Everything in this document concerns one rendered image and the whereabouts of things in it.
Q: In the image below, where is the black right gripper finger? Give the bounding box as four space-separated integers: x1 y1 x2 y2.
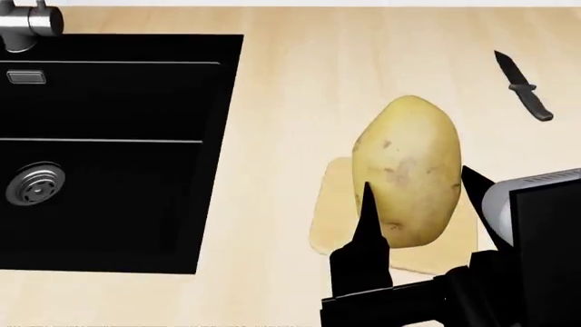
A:
461 164 515 274
328 181 395 300

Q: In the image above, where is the yellow potato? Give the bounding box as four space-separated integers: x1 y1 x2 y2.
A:
352 94 464 250

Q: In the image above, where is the steel faucet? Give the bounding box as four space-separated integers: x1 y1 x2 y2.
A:
0 0 64 54

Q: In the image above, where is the black kitchen sink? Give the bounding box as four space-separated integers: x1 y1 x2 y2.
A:
0 33 245 275

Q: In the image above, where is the steel sink overflow plate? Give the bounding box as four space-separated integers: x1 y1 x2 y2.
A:
5 68 47 85

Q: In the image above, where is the light wooden cutting board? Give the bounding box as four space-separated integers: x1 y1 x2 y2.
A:
308 156 480 277

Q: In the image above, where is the grey and black camera box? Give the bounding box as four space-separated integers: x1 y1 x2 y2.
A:
480 167 581 327

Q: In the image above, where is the black knife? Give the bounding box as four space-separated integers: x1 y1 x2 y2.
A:
493 49 556 123

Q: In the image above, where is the steel sink drain strainer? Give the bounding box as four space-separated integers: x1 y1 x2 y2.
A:
5 161 67 207

